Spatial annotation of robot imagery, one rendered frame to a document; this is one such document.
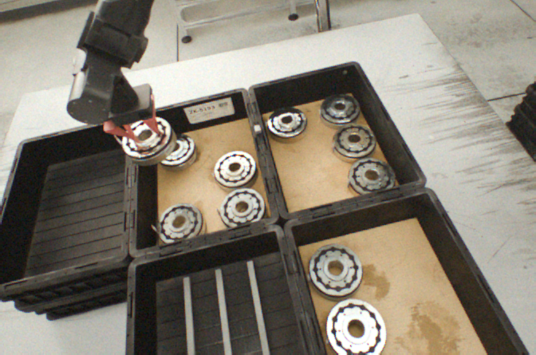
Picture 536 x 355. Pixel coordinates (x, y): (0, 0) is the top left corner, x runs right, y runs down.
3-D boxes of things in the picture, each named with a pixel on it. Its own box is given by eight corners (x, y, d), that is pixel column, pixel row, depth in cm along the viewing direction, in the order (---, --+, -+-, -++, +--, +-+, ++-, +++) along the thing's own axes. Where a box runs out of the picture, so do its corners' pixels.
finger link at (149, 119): (169, 142, 70) (148, 110, 62) (134, 151, 70) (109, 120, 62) (167, 116, 74) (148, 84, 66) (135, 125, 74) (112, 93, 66)
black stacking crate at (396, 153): (254, 117, 102) (247, 88, 93) (353, 93, 103) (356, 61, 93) (286, 244, 78) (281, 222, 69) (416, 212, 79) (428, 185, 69)
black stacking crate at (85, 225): (48, 167, 100) (21, 142, 91) (151, 142, 101) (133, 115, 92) (17, 313, 76) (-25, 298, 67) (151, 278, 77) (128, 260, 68)
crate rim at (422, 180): (248, 92, 94) (246, 85, 92) (356, 66, 95) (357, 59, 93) (282, 226, 70) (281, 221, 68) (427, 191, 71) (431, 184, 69)
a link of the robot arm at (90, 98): (149, 33, 55) (91, 5, 51) (144, 83, 49) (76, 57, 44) (122, 82, 63) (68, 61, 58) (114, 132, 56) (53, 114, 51)
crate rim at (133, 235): (137, 119, 93) (133, 112, 92) (248, 92, 94) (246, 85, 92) (133, 264, 69) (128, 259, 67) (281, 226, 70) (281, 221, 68)
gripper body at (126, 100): (153, 114, 63) (135, 84, 57) (99, 128, 63) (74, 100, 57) (153, 89, 67) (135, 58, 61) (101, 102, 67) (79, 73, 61)
